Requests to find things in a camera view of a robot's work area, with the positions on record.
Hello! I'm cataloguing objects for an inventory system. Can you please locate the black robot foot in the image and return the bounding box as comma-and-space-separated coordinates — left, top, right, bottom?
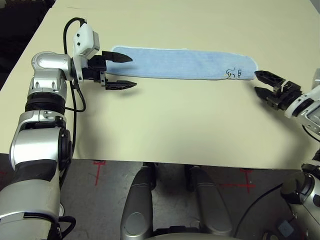
184, 164, 198, 193
142, 162, 158, 193

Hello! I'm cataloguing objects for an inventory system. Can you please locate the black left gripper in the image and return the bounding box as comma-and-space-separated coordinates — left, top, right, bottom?
81, 51, 137, 90

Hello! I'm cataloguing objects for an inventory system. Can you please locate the black right robot foot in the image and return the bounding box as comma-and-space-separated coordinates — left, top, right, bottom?
184, 164, 198, 193

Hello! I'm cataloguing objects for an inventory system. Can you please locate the light blue towel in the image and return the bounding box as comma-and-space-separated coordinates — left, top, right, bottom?
110, 44, 259, 81

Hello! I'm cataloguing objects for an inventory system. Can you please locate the black left robot foot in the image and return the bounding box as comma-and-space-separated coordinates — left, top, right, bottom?
142, 162, 158, 193

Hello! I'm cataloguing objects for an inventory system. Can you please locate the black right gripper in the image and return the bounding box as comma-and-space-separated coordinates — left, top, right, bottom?
254, 70, 305, 111

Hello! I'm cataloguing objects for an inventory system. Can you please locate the grey robot torso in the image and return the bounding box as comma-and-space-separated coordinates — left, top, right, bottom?
149, 231, 241, 240

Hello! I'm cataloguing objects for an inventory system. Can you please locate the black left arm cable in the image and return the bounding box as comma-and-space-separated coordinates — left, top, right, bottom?
57, 16, 88, 240

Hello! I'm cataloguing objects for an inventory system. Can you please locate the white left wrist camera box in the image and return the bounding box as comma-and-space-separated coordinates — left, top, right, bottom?
71, 21, 101, 82

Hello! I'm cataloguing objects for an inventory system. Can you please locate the small grey blue box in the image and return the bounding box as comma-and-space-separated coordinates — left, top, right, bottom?
277, 220, 293, 235

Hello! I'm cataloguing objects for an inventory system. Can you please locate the black foam floor mat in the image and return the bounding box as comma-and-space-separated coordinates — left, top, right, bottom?
0, 0, 55, 85

